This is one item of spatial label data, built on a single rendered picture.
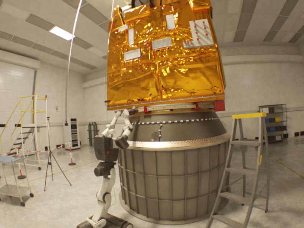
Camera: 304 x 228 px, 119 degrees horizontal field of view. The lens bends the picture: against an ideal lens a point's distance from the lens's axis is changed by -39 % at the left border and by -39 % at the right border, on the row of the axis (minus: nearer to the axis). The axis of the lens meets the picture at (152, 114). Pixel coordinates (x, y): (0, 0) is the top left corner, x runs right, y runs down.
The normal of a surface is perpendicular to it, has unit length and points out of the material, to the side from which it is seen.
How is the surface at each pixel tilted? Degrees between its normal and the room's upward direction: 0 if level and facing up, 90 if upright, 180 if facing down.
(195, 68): 88
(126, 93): 88
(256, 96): 90
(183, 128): 62
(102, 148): 95
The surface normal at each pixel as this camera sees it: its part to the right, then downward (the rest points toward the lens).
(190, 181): 0.05, -0.05
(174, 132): -0.14, -0.51
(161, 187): -0.29, -0.04
